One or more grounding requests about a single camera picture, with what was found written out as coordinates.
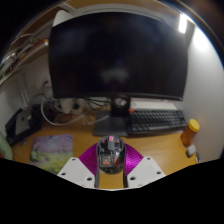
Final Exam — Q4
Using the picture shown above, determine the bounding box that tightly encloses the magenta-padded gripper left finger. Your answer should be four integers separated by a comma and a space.
56, 143, 101, 189

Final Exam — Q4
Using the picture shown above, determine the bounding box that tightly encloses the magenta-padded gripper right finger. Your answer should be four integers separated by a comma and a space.
122, 143, 167, 189

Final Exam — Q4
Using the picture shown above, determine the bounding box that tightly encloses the transparent grey computer mouse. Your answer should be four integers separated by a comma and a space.
95, 134, 127, 175

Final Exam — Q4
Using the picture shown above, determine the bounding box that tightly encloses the flower landscape print mouse pad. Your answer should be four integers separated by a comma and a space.
29, 133, 74, 175

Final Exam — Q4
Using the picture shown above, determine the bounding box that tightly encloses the dark grey mechanical keyboard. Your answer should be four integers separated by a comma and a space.
128, 108, 188, 136

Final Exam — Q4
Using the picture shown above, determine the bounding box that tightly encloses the amber jar with yellow lid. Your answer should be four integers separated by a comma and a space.
180, 118, 201, 147

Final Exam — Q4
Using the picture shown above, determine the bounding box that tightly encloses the black dock box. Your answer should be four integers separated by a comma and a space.
4, 104, 43, 146

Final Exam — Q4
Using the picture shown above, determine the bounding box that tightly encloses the white power strip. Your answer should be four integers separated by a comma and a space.
54, 98, 84, 115

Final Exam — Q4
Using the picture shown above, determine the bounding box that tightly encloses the pale green plush toy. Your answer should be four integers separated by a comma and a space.
0, 130, 14, 161

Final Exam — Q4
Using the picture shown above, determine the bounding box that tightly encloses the silver mini computer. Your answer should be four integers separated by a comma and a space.
14, 109, 33, 135

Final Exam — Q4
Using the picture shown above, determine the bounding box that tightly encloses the black curved computer monitor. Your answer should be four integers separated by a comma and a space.
48, 11, 189, 138

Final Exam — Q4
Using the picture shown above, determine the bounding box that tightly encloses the white cable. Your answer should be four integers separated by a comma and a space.
39, 99, 111, 127

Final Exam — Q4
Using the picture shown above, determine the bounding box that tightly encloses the wooden wall shelf unit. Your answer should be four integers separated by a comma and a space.
0, 29, 51, 86

